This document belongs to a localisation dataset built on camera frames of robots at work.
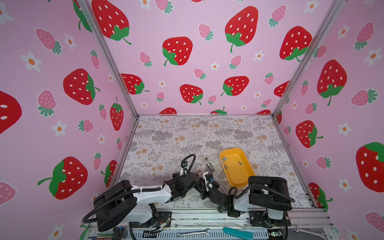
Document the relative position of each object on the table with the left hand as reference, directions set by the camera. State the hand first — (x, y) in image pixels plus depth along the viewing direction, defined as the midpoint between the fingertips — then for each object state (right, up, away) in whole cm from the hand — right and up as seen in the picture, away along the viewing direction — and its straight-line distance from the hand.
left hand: (191, 175), depth 87 cm
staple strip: (+31, +5, +7) cm, 32 cm away
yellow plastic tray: (+28, +3, +6) cm, 29 cm away
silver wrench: (-5, -23, -17) cm, 29 cm away
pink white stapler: (+5, +2, -1) cm, 5 cm away
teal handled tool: (+26, -23, -18) cm, 39 cm away
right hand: (+4, -2, -5) cm, 7 cm away
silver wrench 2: (+64, -23, -17) cm, 70 cm away
